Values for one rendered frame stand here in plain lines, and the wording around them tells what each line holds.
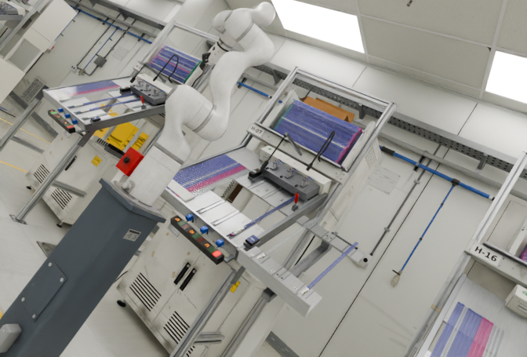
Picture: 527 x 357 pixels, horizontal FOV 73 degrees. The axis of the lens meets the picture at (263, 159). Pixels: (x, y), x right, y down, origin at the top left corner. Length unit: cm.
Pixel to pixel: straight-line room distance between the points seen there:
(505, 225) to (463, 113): 193
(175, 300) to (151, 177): 104
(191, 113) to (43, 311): 75
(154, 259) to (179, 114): 121
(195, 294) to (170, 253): 30
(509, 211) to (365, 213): 162
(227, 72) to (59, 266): 83
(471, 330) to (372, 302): 177
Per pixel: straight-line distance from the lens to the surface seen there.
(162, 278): 218
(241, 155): 229
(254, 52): 140
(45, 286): 133
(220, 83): 130
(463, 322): 172
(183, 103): 121
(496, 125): 388
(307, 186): 200
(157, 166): 121
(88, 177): 286
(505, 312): 190
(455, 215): 352
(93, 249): 123
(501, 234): 215
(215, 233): 168
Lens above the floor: 90
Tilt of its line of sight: 8 degrees up
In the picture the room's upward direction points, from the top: 35 degrees clockwise
